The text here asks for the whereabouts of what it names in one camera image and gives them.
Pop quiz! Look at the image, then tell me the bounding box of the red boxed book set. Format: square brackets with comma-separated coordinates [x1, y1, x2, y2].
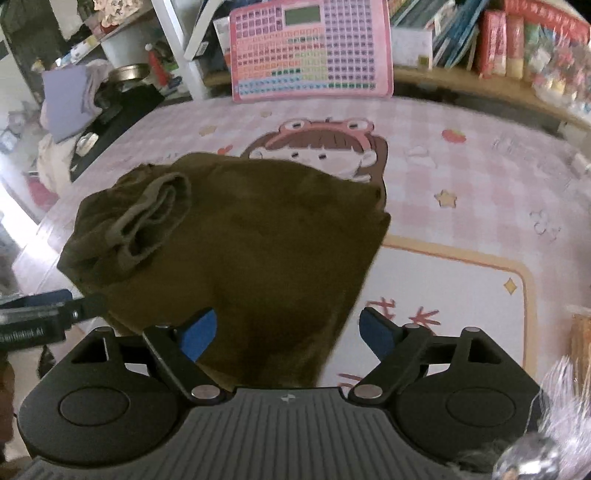
[476, 1, 590, 81]

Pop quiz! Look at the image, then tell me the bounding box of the red bottle figurine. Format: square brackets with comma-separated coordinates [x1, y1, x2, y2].
[145, 43, 169, 87]

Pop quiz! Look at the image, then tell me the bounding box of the pink keyboard learning tablet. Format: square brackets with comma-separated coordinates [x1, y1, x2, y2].
[229, 0, 394, 103]

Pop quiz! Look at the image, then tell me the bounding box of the lavender folded cloth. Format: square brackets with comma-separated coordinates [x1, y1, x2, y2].
[42, 65, 102, 143]

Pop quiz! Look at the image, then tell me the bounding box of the white shelf post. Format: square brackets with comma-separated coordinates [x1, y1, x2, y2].
[152, 0, 211, 101]

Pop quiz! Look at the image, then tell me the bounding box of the metal bowl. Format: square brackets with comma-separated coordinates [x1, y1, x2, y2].
[108, 63, 150, 86]

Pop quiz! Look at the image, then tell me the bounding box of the dark olive green skirt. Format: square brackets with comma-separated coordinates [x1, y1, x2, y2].
[58, 152, 391, 388]

